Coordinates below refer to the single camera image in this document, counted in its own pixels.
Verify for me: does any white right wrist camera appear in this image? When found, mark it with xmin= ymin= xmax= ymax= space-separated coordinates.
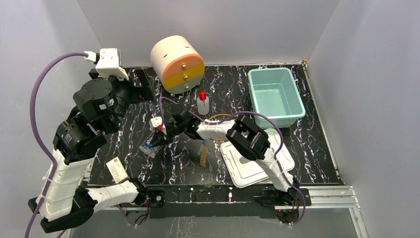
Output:
xmin=149 ymin=117 xmax=167 ymax=135

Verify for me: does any round cabinet with coloured drawers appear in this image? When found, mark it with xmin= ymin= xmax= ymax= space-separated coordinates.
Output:
xmin=150 ymin=35 xmax=205 ymax=94

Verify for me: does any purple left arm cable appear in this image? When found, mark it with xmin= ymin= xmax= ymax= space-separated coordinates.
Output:
xmin=24 ymin=52 xmax=89 ymax=238

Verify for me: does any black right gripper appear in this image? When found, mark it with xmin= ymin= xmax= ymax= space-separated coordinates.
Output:
xmin=150 ymin=122 xmax=186 ymax=148

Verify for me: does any brown test tube brush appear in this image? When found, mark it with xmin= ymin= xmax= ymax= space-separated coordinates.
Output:
xmin=200 ymin=146 xmax=208 ymax=168

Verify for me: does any test tube with blue cap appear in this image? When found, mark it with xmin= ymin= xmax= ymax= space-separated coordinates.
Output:
xmin=144 ymin=142 xmax=153 ymax=149

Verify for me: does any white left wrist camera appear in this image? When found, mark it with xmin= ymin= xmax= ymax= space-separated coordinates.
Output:
xmin=84 ymin=48 xmax=129 ymax=81

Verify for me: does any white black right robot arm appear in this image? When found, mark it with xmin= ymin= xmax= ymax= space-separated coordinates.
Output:
xmin=147 ymin=110 xmax=300 ymax=205

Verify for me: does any teal plastic bin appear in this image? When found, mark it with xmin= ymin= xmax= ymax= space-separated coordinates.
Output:
xmin=248 ymin=67 xmax=306 ymax=128

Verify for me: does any white bin lid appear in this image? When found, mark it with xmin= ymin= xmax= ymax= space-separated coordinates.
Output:
xmin=220 ymin=128 xmax=295 ymax=188

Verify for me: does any white green small box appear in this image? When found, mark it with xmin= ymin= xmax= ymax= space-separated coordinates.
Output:
xmin=106 ymin=157 xmax=129 ymax=184

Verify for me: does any yellow rubber tube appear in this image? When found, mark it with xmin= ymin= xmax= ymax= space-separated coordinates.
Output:
xmin=205 ymin=114 xmax=238 ymax=123

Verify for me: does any clear test tube rack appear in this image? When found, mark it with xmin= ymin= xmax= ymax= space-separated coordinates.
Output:
xmin=139 ymin=132 xmax=162 ymax=158

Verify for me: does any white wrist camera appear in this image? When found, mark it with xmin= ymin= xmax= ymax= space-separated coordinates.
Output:
xmin=84 ymin=48 xmax=129 ymax=81
xmin=149 ymin=117 xmax=167 ymax=135

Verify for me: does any white squeeze bottle red cap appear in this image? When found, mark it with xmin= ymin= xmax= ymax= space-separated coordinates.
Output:
xmin=197 ymin=91 xmax=210 ymax=115

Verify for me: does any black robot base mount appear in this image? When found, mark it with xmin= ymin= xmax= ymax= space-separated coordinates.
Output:
xmin=117 ymin=183 xmax=311 ymax=227

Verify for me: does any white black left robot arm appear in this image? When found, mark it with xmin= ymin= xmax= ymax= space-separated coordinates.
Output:
xmin=28 ymin=67 xmax=154 ymax=233

